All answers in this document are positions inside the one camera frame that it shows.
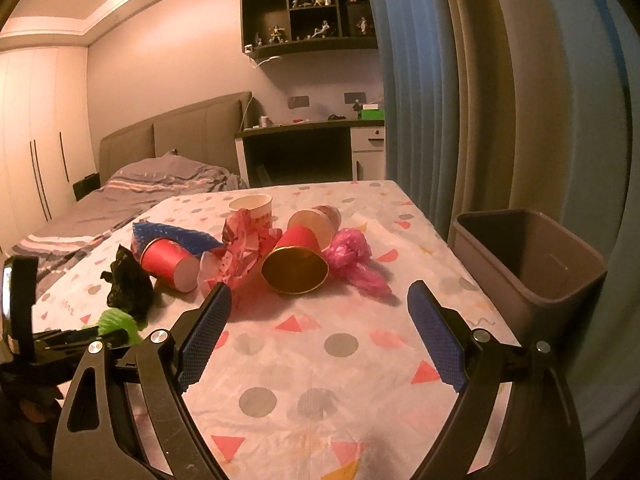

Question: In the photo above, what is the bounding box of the black nightstand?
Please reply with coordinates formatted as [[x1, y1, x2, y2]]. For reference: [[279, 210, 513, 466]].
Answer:
[[73, 173, 101, 202]]

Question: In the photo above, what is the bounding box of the blue knitted cloth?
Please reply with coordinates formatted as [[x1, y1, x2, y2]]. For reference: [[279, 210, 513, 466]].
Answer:
[[131, 220, 226, 256]]

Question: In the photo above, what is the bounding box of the white wardrobe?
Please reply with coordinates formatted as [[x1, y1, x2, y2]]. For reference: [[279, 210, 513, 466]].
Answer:
[[0, 45, 98, 256]]

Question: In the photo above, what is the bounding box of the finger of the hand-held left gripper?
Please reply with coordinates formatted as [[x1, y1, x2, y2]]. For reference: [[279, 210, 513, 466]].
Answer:
[[32, 329, 143, 363]]

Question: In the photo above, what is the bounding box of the white drawer unit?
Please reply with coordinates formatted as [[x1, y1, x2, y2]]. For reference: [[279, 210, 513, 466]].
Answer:
[[350, 126, 387, 181]]

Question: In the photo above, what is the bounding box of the pink plastic bag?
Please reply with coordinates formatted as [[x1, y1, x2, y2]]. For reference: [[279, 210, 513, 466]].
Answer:
[[322, 227, 393, 298]]

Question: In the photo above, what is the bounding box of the patterned paper cup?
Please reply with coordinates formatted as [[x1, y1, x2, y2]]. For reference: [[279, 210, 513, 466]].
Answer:
[[287, 204, 343, 252], [228, 194, 273, 228]]

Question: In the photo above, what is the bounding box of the beige curtain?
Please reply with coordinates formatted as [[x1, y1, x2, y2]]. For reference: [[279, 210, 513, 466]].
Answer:
[[440, 0, 640, 461]]

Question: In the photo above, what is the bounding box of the patterned tablecloth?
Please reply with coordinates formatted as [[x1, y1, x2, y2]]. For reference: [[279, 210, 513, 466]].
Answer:
[[32, 179, 523, 480]]

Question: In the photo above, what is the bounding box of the blue curtain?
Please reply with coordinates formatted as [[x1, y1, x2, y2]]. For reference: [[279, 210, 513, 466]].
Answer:
[[361, 0, 468, 241]]

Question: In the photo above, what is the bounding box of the striped pillow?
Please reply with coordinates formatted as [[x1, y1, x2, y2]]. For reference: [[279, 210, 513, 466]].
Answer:
[[107, 155, 231, 187]]

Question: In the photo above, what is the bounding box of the black plastic bag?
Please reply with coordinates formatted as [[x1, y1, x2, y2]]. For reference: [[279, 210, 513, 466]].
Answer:
[[100, 245, 155, 322]]

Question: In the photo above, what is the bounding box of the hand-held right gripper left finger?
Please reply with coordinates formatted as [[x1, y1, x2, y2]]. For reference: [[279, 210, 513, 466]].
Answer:
[[51, 282, 236, 480]]

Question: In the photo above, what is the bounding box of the red paper cup gold inside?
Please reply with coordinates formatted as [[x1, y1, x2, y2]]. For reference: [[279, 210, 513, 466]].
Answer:
[[260, 225, 330, 295]]

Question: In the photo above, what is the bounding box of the grey trash bin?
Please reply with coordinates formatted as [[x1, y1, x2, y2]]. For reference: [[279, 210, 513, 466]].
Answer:
[[452, 208, 608, 348]]

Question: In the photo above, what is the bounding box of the padded headboard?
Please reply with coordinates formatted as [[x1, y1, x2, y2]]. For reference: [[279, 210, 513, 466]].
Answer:
[[99, 91, 253, 186]]

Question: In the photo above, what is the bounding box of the red paper cup white inside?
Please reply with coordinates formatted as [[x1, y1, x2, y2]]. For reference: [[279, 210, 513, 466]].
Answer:
[[139, 238, 201, 293]]

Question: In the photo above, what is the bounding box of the clear plastic scrap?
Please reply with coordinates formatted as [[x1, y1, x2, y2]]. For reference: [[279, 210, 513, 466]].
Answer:
[[196, 251, 223, 286]]

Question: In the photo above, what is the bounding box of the bed with striped bedding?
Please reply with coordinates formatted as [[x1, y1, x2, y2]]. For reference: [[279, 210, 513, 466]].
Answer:
[[0, 155, 248, 301]]

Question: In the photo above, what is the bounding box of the dark wall shelf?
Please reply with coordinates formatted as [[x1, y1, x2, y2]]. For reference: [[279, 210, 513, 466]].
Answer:
[[240, 0, 379, 61]]

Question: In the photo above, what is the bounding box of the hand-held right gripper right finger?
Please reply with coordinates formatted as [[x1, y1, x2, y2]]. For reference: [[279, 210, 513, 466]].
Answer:
[[406, 280, 587, 480]]

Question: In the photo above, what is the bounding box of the white cable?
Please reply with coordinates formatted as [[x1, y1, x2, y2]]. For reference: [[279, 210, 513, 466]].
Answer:
[[245, 52, 283, 69]]

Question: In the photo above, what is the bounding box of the dark top desk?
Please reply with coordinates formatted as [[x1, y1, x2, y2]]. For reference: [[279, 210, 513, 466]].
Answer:
[[235, 119, 387, 188]]

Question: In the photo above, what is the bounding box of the red patterned wrapper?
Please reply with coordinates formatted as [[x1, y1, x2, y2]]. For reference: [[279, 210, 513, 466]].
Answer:
[[202, 208, 283, 291]]

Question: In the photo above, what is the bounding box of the group of shelf figurines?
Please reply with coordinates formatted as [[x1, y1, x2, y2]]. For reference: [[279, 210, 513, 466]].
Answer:
[[252, 0, 376, 47]]

